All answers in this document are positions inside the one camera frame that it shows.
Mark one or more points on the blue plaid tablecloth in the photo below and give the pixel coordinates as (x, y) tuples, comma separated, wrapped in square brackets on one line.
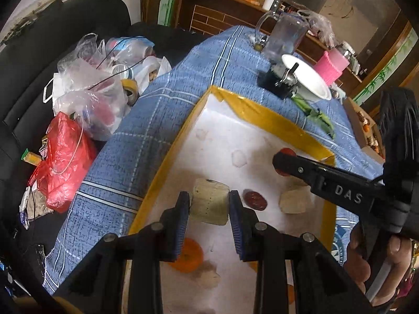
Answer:
[(124, 169)]

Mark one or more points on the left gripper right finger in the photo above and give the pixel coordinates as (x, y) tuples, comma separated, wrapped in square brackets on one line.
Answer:
[(320, 284)]

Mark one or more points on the red cherry tomato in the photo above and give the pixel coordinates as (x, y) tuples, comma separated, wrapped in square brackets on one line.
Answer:
[(282, 162)]

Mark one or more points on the green leaves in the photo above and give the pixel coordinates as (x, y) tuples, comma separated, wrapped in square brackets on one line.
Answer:
[(315, 115)]

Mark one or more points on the person's right hand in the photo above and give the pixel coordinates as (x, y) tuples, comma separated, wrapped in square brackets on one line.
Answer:
[(381, 281)]

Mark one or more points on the clear glass pitcher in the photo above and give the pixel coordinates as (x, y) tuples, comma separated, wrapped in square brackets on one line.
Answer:
[(287, 34)]

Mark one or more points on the clear plastic bag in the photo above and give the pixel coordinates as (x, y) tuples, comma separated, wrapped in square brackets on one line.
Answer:
[(87, 84)]

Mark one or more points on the pink knitted cup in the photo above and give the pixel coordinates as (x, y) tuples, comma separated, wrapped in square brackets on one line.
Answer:
[(331, 65)]

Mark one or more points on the red date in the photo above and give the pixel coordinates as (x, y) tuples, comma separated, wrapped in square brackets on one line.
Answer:
[(255, 200)]

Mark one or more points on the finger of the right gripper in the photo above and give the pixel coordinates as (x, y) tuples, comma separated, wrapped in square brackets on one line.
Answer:
[(350, 191)]

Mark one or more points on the white enamel bowl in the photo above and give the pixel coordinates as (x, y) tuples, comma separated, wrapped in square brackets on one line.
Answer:
[(310, 85)]

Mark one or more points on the red plastic bag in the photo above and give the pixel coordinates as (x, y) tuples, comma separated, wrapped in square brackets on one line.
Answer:
[(70, 154)]

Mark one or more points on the pale orange tangerine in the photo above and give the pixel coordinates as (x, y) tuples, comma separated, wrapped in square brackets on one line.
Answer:
[(291, 294)]

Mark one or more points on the yellow tape roll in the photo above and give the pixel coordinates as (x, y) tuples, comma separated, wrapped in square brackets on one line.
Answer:
[(131, 90)]

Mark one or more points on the black sofa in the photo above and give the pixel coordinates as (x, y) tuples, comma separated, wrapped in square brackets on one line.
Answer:
[(27, 64)]

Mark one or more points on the small white foam cylinder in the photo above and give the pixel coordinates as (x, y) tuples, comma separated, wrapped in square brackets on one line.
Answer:
[(206, 275)]

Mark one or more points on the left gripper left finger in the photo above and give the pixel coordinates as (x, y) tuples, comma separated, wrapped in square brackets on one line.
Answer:
[(125, 271)]

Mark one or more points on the white tray with yellow tape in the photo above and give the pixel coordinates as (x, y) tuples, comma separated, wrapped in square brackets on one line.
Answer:
[(232, 140)]

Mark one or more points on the large beige foam cylinder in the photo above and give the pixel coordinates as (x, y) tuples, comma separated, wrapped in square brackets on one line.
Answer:
[(296, 201)]

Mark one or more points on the brown cardboard tray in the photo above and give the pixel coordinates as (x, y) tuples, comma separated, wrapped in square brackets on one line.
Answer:
[(365, 130)]

